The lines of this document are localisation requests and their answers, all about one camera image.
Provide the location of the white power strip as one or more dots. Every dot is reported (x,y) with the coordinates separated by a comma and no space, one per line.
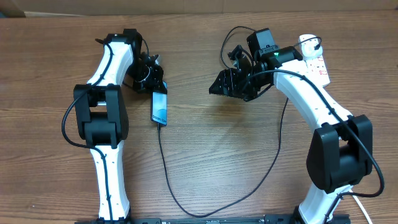
(318,71)

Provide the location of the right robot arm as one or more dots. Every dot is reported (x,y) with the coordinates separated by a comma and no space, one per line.
(340,152)

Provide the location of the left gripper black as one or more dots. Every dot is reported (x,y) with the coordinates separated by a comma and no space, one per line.
(153,84)

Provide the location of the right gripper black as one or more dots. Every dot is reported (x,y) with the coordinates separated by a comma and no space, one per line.
(231,82)

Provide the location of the blue-screen Samsung smartphone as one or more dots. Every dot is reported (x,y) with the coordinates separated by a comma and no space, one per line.
(158,111)

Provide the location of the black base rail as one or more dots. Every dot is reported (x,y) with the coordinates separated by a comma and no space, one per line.
(211,221)

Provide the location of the white charger plug adapter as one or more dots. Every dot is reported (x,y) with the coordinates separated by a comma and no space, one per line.
(310,46)

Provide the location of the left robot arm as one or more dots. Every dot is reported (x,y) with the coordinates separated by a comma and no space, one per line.
(102,119)

